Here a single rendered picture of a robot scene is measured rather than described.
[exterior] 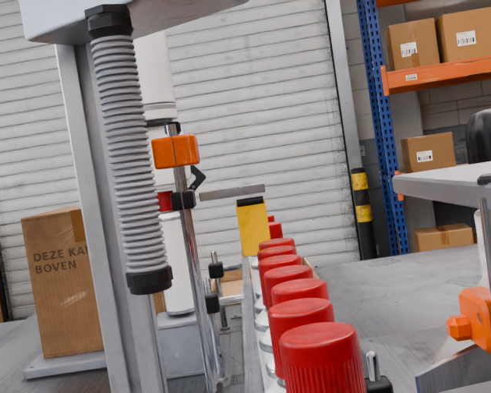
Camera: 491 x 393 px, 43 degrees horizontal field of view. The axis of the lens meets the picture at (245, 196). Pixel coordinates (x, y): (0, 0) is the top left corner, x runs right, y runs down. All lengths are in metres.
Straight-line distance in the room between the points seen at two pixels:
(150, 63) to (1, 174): 4.63
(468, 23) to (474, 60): 0.27
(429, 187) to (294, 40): 4.86
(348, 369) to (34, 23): 0.40
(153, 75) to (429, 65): 3.45
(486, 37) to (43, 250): 3.74
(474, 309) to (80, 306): 1.03
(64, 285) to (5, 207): 4.40
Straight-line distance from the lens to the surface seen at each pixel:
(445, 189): 0.22
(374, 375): 0.68
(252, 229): 0.64
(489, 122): 0.74
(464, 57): 4.49
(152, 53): 1.05
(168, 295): 1.07
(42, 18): 0.55
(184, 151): 0.60
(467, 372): 0.27
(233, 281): 1.79
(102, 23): 0.47
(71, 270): 1.23
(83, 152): 0.58
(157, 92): 1.04
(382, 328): 1.18
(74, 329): 1.25
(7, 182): 5.60
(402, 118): 5.12
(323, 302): 0.32
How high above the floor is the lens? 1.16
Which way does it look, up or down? 3 degrees down
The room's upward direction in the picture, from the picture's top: 9 degrees counter-clockwise
